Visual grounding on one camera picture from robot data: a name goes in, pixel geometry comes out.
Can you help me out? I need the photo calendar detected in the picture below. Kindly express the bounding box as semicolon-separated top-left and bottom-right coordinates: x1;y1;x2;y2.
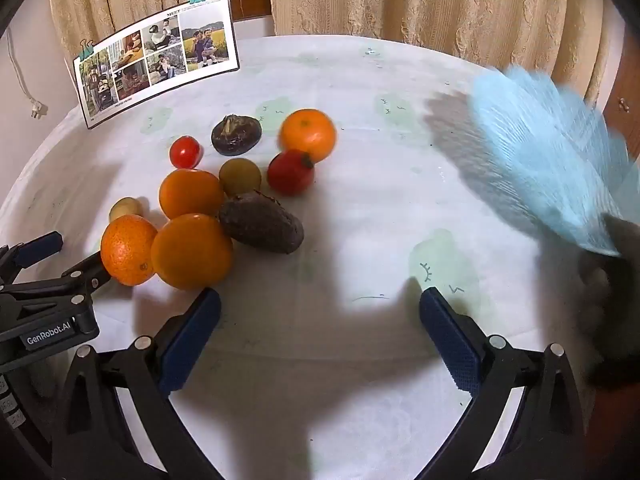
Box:
73;0;241;130

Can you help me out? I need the dark wrinkled passion fruit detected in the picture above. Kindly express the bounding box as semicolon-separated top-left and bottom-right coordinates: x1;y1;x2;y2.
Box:
218;190;305;255

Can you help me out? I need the light blue plastic basket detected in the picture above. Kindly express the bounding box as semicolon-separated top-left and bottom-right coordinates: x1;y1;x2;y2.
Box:
470;65;631;258

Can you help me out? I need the red round fruit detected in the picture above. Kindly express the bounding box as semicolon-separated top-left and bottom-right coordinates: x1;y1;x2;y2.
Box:
266;149;316;197

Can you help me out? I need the white power plug with cable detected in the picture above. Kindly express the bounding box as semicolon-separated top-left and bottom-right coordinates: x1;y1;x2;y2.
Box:
5;27;49;121

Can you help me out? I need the dark passion fruit with stem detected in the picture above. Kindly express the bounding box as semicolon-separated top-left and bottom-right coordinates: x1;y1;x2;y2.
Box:
210;114;263;155

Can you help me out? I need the yellow-green round fruit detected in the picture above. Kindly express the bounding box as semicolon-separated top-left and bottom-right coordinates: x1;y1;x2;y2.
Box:
219;157;263;198

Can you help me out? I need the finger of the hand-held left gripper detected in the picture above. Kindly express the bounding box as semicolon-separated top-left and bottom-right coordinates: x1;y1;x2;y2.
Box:
47;251;113;308
0;231;65;286

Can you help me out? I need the small pale yellow fruit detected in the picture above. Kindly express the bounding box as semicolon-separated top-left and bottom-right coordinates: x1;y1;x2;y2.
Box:
109;197;144;223

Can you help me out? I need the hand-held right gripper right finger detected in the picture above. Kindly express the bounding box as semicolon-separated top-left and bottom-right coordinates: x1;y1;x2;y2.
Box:
419;286;587;480

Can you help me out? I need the round orange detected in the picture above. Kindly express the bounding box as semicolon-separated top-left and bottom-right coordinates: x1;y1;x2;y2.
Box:
159;168;226;221
100;214;159;287
150;213;235;291

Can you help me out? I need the flat orange tangerine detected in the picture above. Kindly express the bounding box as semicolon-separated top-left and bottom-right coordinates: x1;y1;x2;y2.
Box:
278;108;337;163

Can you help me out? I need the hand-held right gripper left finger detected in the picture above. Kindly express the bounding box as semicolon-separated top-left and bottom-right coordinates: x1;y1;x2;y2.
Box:
50;287;223;480

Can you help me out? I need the small red tomato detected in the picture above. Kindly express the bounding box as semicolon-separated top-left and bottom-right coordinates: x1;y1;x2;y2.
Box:
169;135;203;170

